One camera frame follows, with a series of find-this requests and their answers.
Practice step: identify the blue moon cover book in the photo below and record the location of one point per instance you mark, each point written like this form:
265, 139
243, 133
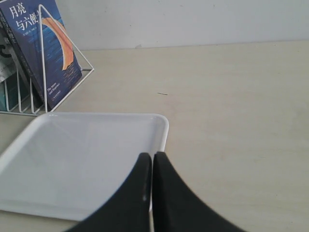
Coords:
48, 53

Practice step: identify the white grey illustrated book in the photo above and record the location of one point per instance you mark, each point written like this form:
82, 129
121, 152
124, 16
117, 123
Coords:
2, 97

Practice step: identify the black spine book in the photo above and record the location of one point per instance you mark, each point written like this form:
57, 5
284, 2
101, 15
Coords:
17, 83

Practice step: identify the white plastic tray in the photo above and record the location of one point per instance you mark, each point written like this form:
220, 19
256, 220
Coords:
66, 165

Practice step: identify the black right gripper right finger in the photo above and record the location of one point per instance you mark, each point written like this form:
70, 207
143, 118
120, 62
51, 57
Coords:
176, 208

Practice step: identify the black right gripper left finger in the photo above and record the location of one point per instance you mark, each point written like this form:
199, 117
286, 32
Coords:
128, 209

